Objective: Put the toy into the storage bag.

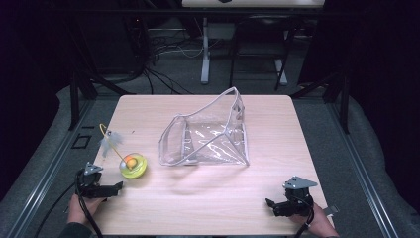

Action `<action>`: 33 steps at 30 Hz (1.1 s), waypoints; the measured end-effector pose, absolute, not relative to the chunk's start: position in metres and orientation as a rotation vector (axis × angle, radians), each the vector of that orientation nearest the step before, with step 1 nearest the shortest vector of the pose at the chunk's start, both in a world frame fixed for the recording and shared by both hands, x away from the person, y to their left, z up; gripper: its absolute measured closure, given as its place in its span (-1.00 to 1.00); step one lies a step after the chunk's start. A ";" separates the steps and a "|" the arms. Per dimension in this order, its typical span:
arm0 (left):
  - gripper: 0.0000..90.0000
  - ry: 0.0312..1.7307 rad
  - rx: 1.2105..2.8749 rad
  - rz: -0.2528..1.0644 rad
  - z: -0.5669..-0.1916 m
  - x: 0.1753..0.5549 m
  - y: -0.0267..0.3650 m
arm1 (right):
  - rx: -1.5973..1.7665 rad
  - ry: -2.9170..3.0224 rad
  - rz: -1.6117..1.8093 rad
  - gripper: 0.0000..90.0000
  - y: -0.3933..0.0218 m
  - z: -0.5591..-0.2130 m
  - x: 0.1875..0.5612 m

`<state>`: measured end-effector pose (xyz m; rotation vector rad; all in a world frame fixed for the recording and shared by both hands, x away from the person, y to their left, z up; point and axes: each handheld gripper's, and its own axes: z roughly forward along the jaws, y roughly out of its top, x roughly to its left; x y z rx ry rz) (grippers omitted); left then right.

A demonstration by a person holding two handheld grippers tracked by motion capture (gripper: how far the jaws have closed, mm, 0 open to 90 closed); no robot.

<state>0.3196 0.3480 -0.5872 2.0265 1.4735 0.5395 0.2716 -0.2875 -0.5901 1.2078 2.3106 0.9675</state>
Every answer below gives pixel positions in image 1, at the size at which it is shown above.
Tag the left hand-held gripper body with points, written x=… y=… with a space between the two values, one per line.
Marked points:
x=90 y=185

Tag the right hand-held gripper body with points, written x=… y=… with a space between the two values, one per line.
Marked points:
x=297 y=203

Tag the yellow-green feather cat toy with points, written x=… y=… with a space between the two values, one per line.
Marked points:
x=133 y=168

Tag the clear plastic zipper bag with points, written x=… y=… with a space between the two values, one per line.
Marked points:
x=214 y=142

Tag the person's left hand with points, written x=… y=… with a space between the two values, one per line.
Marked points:
x=76 y=210

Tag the person's right hand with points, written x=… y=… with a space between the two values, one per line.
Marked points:
x=318 y=223

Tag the black metal stand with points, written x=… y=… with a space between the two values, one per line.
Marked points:
x=75 y=99
x=344 y=105

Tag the white desk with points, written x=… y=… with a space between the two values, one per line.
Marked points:
x=205 y=49

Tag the black chair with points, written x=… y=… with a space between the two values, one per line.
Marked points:
x=264 y=33

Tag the grey metal bracket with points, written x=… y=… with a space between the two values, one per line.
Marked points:
x=331 y=210

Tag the aluminium floor rail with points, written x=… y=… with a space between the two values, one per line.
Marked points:
x=363 y=172
x=49 y=172

